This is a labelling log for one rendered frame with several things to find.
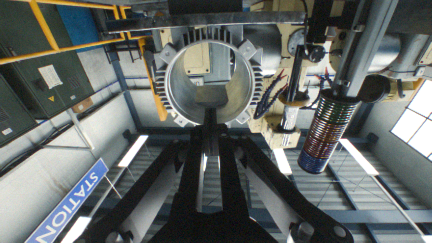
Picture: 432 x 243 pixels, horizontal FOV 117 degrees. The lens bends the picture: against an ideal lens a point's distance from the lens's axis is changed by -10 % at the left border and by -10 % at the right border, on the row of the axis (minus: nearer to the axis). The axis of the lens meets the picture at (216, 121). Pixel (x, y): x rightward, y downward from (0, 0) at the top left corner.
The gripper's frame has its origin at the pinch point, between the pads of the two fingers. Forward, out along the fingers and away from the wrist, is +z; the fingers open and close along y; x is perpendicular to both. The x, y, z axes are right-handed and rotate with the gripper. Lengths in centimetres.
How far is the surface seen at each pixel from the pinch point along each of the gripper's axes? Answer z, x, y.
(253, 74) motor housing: 9.8, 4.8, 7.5
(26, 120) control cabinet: 160, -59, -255
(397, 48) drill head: 54, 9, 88
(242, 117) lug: 11.2, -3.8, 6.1
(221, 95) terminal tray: 22.5, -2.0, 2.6
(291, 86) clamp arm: 52, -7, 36
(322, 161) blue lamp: 8.0, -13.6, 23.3
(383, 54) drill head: 54, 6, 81
